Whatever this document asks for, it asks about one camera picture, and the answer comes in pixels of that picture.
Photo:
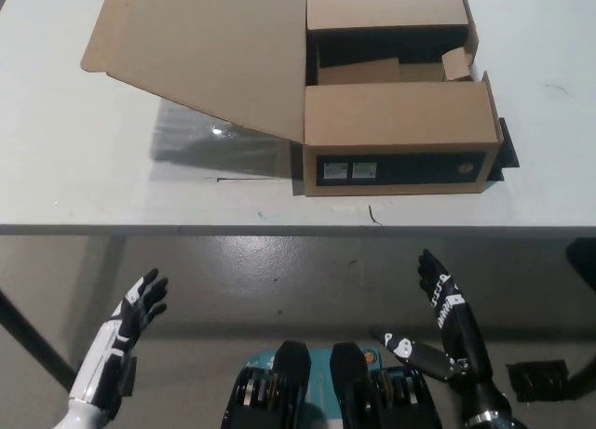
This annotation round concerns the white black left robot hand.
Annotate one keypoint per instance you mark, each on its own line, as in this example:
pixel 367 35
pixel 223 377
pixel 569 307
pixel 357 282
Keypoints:
pixel 109 350

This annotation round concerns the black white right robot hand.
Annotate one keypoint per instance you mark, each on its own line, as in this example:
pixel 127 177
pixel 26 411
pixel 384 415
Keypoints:
pixel 458 336

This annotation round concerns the brown cardboard storage box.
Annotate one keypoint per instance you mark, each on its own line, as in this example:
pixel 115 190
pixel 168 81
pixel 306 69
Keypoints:
pixel 396 122

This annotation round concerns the black table leg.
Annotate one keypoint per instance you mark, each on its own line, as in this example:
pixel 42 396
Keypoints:
pixel 32 336
pixel 584 317

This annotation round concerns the transparent plastic sheet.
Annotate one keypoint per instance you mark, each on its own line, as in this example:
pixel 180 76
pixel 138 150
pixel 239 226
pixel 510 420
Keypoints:
pixel 205 140

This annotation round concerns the small cardboard insert piece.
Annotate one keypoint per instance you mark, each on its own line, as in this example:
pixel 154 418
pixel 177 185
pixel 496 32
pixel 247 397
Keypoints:
pixel 458 63

